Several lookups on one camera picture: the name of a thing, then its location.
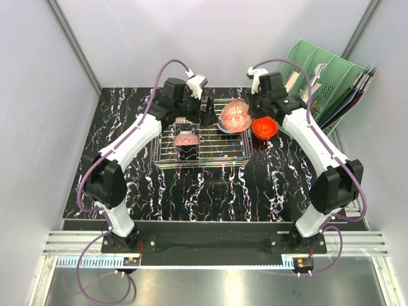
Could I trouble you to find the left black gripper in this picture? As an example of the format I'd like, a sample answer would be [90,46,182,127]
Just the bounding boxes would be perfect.
[174,89,218,127]

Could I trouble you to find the plain orange bowl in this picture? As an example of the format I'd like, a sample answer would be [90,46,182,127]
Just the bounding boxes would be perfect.
[251,117,279,140]

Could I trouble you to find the blue zigzag pattern bowl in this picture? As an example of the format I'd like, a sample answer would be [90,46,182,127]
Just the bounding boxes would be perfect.
[220,99,252,133]

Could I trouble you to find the red patterned ceramic bowl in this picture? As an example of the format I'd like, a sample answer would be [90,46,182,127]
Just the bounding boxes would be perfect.
[175,117,190,124]

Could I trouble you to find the pink floral pattern bowl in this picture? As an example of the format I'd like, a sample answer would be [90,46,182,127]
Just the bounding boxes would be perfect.
[173,131,200,147]

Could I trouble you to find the metal wire dish rack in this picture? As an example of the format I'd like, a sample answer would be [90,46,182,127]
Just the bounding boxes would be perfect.
[151,99,253,169]

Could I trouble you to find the blue orange ceramic bowl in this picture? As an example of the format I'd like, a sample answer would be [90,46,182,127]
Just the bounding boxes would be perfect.
[217,116,239,134]

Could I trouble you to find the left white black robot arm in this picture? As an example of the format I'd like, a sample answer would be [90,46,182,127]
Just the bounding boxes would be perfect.
[77,75,217,252]

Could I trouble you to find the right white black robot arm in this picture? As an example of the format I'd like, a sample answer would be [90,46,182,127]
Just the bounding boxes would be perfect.
[247,68,363,253]

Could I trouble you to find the purple spine book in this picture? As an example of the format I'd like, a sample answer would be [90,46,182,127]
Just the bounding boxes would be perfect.
[285,71,300,93]

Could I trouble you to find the blue yellow cover book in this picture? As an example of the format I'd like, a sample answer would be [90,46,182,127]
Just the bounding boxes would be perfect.
[311,83,322,113]

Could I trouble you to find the green plastic file organizer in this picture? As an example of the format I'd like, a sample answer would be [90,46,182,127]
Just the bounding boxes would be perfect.
[286,40,363,121]

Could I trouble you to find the black marble pattern mat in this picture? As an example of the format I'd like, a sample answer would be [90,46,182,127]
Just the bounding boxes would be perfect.
[63,87,317,222]

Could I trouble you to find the white crumpled paper item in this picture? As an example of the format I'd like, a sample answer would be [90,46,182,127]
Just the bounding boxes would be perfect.
[310,63,327,87]

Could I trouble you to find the dark folders stack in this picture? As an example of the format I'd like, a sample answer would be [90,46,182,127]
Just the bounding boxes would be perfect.
[315,66,377,130]

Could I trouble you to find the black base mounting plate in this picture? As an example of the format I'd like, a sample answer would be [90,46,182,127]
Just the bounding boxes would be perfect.
[101,221,327,269]

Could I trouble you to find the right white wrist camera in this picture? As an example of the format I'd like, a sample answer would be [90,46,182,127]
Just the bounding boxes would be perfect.
[247,67,268,94]

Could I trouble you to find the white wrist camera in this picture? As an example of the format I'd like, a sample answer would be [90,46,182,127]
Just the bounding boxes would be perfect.
[247,67,268,94]
[186,69,208,99]

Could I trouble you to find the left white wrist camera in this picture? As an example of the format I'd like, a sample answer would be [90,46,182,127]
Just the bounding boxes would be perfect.
[186,69,208,99]

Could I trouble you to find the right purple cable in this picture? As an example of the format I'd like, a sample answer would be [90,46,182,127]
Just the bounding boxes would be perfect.
[250,58,368,275]

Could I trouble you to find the purple cable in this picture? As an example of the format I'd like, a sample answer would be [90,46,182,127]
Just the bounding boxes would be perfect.
[250,58,368,275]
[75,59,194,303]

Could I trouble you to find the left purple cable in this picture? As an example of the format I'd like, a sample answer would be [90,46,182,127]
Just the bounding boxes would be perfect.
[75,59,194,303]

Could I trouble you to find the aluminium rail frame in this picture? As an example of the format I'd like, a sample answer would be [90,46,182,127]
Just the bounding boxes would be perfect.
[43,229,388,257]

